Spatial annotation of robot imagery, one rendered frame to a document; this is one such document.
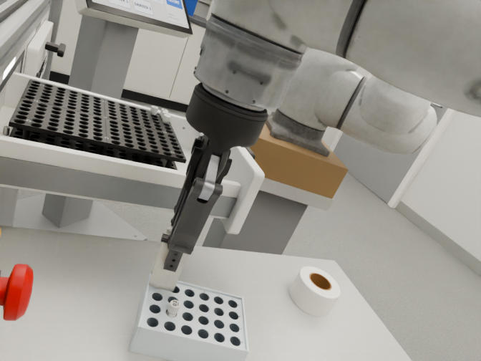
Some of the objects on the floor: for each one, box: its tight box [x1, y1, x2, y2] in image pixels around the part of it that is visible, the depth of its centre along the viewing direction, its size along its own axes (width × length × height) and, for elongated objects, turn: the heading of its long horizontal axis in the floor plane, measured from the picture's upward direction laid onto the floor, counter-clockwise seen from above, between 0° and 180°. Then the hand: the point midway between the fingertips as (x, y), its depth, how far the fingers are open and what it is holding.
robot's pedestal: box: [202, 178, 334, 255], centre depth 128 cm, size 30×30×76 cm
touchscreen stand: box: [12, 15, 147, 241], centre depth 149 cm, size 50×45×102 cm
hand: (170, 258), depth 43 cm, fingers closed, pressing on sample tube
